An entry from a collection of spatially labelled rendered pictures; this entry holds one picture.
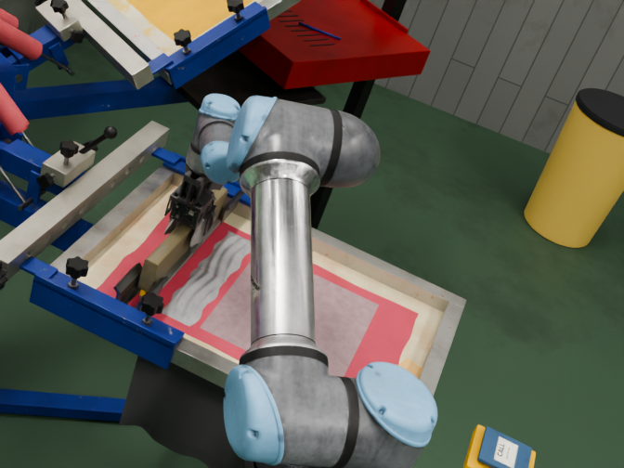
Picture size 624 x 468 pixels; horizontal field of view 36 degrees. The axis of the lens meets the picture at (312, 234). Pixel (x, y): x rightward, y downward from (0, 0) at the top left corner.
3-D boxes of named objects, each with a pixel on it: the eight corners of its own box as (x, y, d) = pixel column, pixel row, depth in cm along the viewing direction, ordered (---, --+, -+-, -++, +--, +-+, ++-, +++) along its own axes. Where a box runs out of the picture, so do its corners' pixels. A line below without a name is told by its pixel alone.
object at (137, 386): (315, 515, 211) (370, 402, 192) (302, 544, 204) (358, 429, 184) (129, 422, 216) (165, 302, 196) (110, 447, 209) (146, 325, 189)
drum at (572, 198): (591, 218, 503) (656, 108, 466) (600, 264, 467) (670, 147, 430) (515, 191, 501) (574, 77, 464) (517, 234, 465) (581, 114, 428)
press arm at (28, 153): (82, 189, 212) (86, 171, 209) (68, 201, 207) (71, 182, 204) (14, 157, 213) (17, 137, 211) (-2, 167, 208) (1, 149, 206)
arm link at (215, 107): (204, 109, 180) (201, 86, 186) (190, 157, 186) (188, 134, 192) (245, 116, 182) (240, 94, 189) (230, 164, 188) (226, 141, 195)
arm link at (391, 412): (420, 496, 127) (460, 426, 120) (324, 490, 123) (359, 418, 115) (397, 427, 136) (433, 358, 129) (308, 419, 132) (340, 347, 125)
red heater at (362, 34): (331, 12, 342) (342, -20, 336) (419, 78, 319) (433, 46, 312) (192, 18, 301) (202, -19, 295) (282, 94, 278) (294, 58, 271)
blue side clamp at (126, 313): (177, 355, 187) (186, 329, 183) (166, 370, 182) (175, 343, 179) (43, 289, 190) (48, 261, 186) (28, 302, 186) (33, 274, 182)
